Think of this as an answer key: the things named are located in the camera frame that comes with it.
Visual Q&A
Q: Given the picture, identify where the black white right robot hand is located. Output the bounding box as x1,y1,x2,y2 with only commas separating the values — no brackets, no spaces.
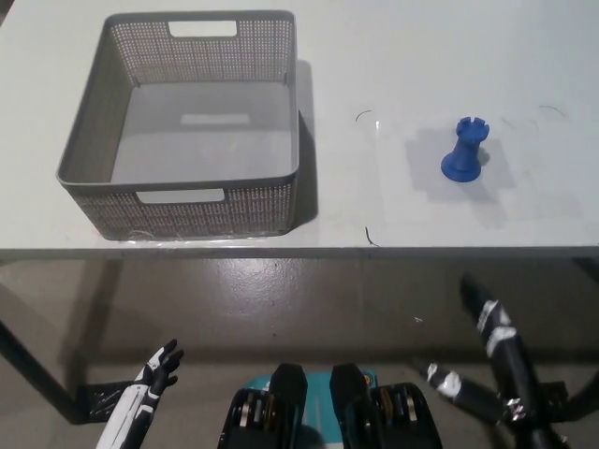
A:
423,273,540,425

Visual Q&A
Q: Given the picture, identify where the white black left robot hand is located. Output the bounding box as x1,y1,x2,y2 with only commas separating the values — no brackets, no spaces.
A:
95,338,185,449

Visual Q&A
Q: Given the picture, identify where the blue rook chess piece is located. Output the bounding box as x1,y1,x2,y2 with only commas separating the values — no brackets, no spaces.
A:
440,116,491,182

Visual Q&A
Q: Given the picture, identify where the black table foot plate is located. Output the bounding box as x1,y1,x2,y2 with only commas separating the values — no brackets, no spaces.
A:
76,381,135,418

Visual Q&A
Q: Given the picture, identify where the black metal table leg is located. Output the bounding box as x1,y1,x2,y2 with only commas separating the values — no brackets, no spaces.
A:
0,320,90,425

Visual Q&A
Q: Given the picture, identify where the black teal robot body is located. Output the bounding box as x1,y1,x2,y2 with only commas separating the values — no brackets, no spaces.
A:
217,362,444,449

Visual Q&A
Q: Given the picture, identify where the grey perforated plastic basket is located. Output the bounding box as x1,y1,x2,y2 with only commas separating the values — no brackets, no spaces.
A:
54,8,301,242

